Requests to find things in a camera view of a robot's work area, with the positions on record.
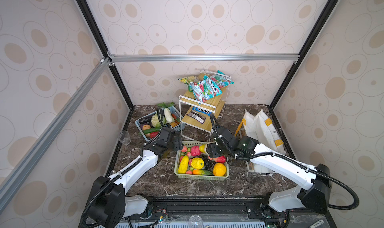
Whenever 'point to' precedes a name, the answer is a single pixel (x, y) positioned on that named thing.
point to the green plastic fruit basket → (222, 177)
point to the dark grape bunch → (208, 163)
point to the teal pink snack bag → (222, 79)
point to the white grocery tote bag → (260, 128)
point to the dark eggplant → (146, 119)
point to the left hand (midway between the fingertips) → (179, 139)
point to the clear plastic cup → (124, 137)
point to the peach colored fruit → (146, 127)
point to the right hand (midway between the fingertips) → (211, 148)
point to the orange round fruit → (219, 169)
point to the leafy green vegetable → (166, 105)
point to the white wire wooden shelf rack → (193, 130)
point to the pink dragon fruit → (195, 151)
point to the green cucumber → (152, 130)
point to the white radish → (168, 115)
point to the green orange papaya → (201, 172)
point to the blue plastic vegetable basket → (179, 128)
